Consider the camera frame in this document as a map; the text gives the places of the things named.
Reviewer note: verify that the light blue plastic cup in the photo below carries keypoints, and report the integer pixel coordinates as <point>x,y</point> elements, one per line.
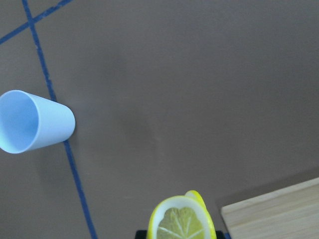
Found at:
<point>29,122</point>

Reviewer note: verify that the yellow lemon slice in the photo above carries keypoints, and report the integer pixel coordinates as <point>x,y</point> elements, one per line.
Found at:
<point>181,217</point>

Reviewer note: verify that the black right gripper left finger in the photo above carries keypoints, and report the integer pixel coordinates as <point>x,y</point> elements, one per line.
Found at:
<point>141,234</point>

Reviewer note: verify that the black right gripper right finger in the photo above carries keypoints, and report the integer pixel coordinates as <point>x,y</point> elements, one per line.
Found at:
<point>220,235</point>

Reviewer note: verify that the wooden cutting board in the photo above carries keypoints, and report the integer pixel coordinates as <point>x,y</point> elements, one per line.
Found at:
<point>288,213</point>

